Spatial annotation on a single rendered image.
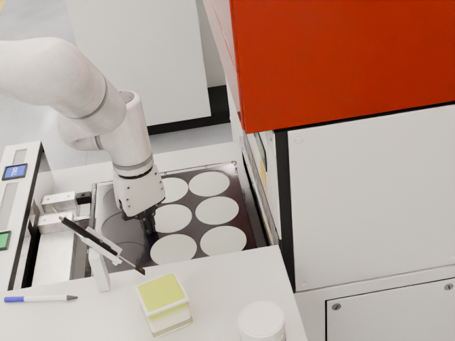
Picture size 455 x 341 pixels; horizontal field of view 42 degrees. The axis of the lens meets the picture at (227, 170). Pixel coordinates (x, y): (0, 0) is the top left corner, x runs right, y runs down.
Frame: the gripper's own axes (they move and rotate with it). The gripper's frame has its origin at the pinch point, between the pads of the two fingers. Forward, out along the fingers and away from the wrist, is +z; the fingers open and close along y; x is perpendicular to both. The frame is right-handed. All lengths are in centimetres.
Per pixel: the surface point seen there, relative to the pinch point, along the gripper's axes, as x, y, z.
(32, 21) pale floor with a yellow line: -404, -122, 92
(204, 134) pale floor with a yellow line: -144, -111, 92
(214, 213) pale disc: 6.2, -14.0, 2.1
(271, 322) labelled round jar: 49, 6, -14
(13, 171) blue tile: -36.2, 15.2, -4.4
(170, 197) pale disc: -6.1, -10.1, 2.1
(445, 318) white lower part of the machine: 49, -44, 27
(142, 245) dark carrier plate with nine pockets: 3.3, 3.9, 2.1
